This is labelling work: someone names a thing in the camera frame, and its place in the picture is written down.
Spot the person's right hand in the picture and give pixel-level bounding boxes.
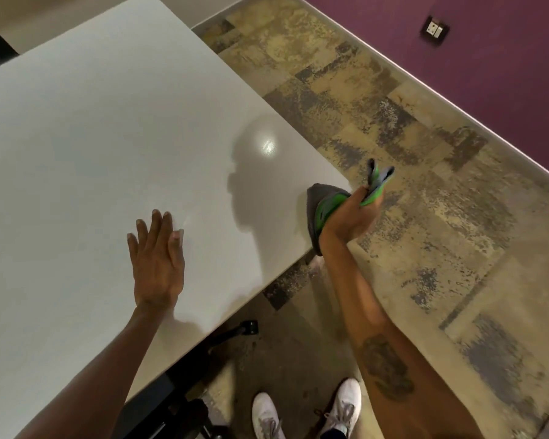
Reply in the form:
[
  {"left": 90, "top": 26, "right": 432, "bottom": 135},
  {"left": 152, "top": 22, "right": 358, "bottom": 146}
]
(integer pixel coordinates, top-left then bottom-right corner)
[{"left": 318, "top": 186, "right": 383, "bottom": 257}]

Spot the person's left hand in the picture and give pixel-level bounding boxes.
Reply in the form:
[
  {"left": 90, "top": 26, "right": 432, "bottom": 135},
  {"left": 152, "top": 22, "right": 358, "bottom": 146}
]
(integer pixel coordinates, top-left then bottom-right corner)
[{"left": 127, "top": 209, "right": 186, "bottom": 312}]

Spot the grey and green cleaning cloth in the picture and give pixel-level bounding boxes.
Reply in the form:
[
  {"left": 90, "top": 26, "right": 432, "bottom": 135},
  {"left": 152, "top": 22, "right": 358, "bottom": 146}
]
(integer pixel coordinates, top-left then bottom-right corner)
[{"left": 306, "top": 158, "right": 396, "bottom": 257}]

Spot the person's right forearm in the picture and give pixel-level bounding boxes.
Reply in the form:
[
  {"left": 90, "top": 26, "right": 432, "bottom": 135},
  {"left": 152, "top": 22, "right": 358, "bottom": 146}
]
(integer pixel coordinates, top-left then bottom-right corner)
[{"left": 321, "top": 240, "right": 486, "bottom": 439}]

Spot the person's left forearm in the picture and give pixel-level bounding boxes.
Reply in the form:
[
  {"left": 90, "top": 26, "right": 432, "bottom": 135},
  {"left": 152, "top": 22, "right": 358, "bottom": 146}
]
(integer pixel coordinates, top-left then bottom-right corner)
[{"left": 15, "top": 302, "right": 176, "bottom": 439}]

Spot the black office chair base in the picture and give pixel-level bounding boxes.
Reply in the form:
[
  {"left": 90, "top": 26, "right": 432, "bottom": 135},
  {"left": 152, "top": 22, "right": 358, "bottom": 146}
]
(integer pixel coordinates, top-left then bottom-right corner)
[{"left": 112, "top": 319, "right": 260, "bottom": 439}]

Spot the white left sneaker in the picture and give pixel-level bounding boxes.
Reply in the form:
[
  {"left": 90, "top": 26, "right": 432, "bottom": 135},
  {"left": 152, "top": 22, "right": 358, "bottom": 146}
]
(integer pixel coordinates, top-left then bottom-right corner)
[{"left": 251, "top": 391, "right": 287, "bottom": 439}]

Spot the white sneaker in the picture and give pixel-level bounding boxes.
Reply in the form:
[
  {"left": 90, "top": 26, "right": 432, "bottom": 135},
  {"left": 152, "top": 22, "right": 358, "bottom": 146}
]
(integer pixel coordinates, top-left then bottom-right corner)
[
  {"left": 251, "top": 391, "right": 287, "bottom": 439},
  {"left": 318, "top": 378, "right": 362, "bottom": 439}
]

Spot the white right sneaker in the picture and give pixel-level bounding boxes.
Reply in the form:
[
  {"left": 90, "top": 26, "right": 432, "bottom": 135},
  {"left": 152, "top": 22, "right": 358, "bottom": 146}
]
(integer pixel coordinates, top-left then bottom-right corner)
[{"left": 318, "top": 378, "right": 362, "bottom": 439}]

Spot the wall power socket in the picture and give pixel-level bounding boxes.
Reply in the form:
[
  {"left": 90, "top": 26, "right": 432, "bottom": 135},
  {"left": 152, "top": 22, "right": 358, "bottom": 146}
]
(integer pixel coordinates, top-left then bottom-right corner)
[{"left": 420, "top": 15, "right": 450, "bottom": 46}]

